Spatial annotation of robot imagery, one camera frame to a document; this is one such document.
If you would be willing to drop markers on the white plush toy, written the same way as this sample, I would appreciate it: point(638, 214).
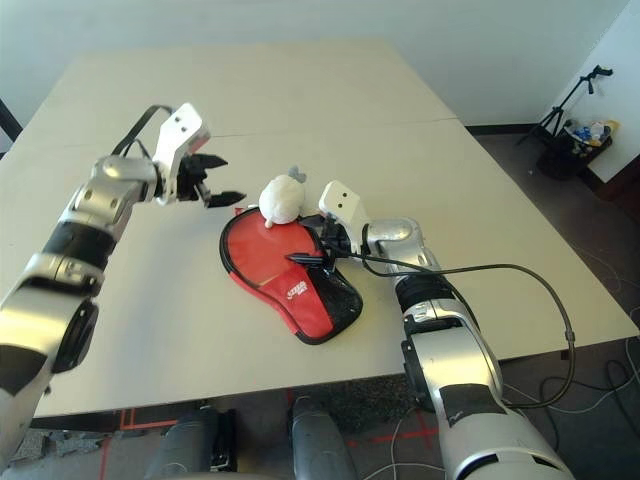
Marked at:
point(280, 200)

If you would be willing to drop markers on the black camera tripod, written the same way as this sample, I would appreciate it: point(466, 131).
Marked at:
point(556, 114)

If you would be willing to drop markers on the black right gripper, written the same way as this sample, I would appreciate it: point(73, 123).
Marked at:
point(335, 245)

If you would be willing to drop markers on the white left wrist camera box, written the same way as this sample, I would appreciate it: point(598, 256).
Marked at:
point(180, 127)

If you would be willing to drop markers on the grey right robot leg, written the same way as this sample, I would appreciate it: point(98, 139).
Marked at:
point(320, 440)

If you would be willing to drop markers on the grey robot leg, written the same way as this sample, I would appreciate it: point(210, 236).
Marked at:
point(182, 445)
point(320, 440)

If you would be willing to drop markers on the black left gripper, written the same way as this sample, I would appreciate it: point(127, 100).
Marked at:
point(191, 177)

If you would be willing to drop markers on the crumpled plastic trash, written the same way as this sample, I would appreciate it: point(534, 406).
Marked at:
point(582, 132)

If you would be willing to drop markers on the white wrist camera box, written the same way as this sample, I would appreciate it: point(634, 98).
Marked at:
point(342, 202)
point(180, 127)

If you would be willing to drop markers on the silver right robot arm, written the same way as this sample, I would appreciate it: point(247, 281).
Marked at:
point(450, 360)

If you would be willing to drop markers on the grey left robot leg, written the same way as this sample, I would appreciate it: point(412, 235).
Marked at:
point(182, 445)

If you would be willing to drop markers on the black red paddle case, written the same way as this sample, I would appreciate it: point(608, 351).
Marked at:
point(300, 320)

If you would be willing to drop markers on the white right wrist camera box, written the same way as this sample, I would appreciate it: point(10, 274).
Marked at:
point(342, 202)

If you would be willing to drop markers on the black trash bin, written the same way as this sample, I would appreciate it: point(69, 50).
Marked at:
point(560, 160)

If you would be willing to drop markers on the side table with black frame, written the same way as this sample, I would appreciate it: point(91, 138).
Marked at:
point(7, 117)

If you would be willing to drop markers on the grey puzzle foam mat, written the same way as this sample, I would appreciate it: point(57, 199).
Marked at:
point(65, 445)

